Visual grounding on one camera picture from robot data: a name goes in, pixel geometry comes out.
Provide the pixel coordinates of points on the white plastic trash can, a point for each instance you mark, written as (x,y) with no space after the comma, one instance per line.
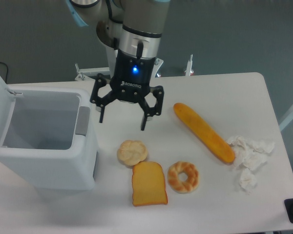
(47,136)

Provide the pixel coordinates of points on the small crumpled white tissue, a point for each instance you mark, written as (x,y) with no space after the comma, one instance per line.
(247,180)

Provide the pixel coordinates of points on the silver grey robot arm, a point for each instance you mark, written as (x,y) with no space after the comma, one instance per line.
(131,31)

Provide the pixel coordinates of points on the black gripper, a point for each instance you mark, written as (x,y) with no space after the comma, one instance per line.
(129,83)

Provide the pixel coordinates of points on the large crumpled white tissue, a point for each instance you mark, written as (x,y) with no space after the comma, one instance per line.
(250,153)

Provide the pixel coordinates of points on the braided ring bread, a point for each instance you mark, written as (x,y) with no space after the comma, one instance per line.
(183,177)

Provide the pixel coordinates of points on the round flower-shaped bun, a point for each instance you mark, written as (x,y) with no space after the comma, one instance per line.
(131,152)

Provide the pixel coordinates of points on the long orange baguette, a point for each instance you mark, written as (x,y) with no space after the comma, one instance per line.
(209,137)

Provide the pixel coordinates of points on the orange toast slice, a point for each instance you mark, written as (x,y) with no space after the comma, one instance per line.
(148,184)

